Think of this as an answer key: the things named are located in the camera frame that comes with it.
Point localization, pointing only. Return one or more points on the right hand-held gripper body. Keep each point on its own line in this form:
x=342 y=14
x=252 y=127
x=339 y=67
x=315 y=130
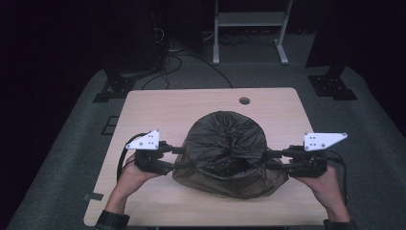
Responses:
x=308 y=164

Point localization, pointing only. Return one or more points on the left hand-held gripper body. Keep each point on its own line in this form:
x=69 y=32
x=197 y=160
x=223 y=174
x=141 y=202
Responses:
x=148 y=159

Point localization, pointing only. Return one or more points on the black plastic trash bag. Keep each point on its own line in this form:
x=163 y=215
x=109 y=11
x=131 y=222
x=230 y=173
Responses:
x=223 y=140

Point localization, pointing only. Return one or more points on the black floor stand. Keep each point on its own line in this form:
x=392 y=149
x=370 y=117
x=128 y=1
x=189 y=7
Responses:
x=115 y=91
x=332 y=86

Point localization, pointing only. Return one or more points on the person's right hand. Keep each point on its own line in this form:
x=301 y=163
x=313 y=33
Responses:
x=327 y=190

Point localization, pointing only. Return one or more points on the person's left hand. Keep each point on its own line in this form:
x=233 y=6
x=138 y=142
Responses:
x=134 y=180

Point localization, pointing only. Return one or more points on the grey tape strip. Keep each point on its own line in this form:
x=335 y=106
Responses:
x=93 y=196

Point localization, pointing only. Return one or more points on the white metal stand frame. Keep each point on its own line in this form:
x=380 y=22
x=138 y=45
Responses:
x=250 y=18

